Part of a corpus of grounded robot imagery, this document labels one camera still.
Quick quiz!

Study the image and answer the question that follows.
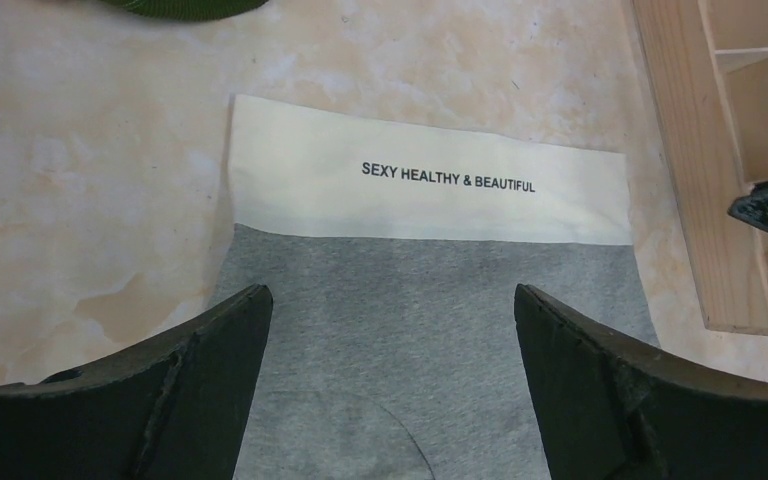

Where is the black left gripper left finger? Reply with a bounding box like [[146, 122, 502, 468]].
[[0, 285, 273, 479]]

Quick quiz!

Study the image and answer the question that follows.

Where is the grey underwear white waistband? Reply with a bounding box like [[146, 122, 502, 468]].
[[215, 95, 657, 479]]

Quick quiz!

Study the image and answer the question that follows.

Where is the wooden compartment tray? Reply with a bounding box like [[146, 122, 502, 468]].
[[632, 1, 768, 336]]

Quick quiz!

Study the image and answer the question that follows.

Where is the dark green underwear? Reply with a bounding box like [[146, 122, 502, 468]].
[[103, 0, 268, 22]]

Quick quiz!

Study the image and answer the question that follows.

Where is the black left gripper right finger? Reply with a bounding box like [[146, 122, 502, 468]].
[[514, 285, 768, 479]]

